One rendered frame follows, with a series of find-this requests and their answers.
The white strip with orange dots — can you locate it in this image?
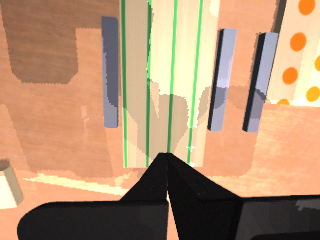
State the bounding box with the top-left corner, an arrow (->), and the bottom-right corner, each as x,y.
264,0 -> 320,107

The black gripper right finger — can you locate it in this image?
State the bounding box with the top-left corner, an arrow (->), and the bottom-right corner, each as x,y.
165,153 -> 320,240

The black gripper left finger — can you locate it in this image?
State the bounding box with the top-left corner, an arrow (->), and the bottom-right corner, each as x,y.
17,153 -> 169,240

